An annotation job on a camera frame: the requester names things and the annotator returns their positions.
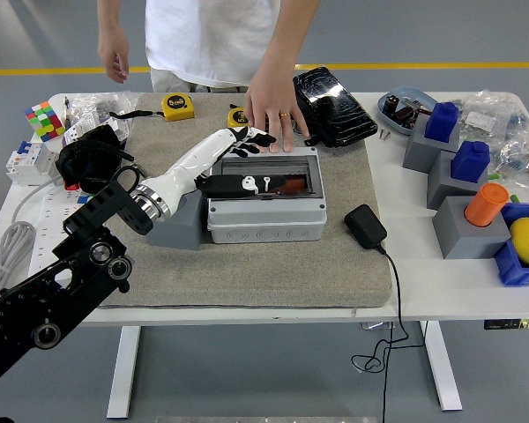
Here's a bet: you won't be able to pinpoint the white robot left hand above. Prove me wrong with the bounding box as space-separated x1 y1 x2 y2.
147 126 287 219

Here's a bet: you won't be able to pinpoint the person's right hand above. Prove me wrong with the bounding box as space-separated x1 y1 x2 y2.
97 36 130 85

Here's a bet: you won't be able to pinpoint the person's left hand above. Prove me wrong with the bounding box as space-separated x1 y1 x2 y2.
244 69 312 154

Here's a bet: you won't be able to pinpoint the orange cylinder battery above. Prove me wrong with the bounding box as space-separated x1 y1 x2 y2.
463 182 510 228
275 174 311 196

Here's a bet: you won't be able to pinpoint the grey junction box clear lid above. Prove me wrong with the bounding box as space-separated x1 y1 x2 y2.
206 146 328 245

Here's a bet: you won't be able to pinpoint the yellow round tape measure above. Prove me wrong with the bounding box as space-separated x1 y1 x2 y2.
227 105 249 130

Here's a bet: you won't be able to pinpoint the clear plastic bag with packets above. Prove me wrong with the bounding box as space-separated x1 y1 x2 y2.
67 91 140 145

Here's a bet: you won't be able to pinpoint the yellow square tape measure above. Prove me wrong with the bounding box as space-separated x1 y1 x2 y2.
108 93 196 122

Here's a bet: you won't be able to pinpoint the glossy black pouch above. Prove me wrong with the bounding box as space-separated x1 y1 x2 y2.
292 66 379 149

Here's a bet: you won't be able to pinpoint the grey holder block round hole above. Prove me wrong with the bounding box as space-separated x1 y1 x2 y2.
145 190 206 252

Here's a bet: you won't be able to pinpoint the person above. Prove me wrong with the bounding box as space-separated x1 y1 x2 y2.
144 0 278 94

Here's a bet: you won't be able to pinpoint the large multicolour puzzle cube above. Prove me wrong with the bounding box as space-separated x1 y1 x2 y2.
24 100 67 143

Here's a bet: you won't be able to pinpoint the black cloth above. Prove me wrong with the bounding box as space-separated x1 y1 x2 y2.
55 124 130 196

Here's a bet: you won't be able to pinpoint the white circuit breaker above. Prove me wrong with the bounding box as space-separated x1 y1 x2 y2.
4 139 62 187

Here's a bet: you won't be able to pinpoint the blue-grey oval tray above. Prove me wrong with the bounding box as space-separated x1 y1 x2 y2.
377 86 440 137

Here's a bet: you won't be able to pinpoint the grey-brown mat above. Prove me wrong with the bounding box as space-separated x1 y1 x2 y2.
94 92 393 309

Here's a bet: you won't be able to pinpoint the brown electronic parts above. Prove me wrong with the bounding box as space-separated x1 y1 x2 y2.
394 100 429 130

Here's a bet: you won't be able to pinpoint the black power adapter plug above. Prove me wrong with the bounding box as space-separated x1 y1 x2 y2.
343 204 388 251

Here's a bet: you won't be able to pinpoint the white power strip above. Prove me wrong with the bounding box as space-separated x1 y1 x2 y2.
27 175 92 275

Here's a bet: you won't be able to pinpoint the blue block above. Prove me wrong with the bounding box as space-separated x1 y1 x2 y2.
424 101 460 144
450 140 491 182

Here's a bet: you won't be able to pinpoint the white table leg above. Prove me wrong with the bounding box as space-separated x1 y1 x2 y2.
418 320 463 412
106 325 141 419

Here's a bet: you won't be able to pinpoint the clear bags of small parts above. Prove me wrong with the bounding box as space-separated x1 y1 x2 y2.
456 90 529 191

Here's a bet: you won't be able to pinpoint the blue plastic bin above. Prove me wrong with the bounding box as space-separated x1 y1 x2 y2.
493 202 529 287

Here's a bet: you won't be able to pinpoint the black table control panel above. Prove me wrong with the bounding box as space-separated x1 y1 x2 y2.
483 317 529 331

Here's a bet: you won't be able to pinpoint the black adapter cord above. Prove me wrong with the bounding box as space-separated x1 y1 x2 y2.
351 243 425 423

